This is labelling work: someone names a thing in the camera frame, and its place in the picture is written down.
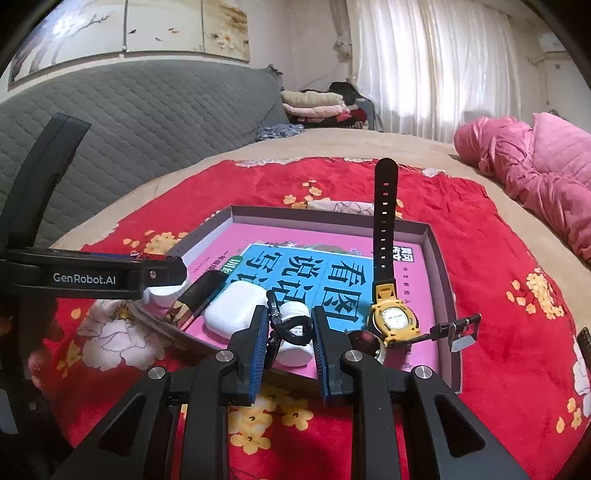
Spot white plastic bottle cap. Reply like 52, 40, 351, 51
142, 275, 189, 309

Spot white earbuds case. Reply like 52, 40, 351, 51
204, 281, 266, 339

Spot grey cardboard box tray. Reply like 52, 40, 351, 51
127, 206, 462, 393

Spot wall painting panels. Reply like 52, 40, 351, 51
8, 0, 250, 87

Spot white sheer curtain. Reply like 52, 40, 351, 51
346, 1, 521, 143

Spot white air conditioner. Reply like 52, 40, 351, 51
537, 32, 567, 54

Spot grey quilted headboard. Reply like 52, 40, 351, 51
1, 60, 287, 246

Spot pink blue children's book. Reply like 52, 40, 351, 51
182, 219, 440, 373

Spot red floral blanket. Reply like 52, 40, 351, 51
27, 155, 591, 480

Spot person's left hand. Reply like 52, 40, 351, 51
25, 313, 66, 393

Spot glass jar gold rim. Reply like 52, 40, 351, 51
348, 330, 386, 364

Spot stack of folded clothes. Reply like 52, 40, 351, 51
280, 81, 377, 131

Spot white medicine bottle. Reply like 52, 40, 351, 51
276, 301, 314, 369

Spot pink quilted comforter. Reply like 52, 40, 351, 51
454, 113, 590, 262

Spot yellow black wrist watch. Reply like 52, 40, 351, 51
370, 158, 482, 353

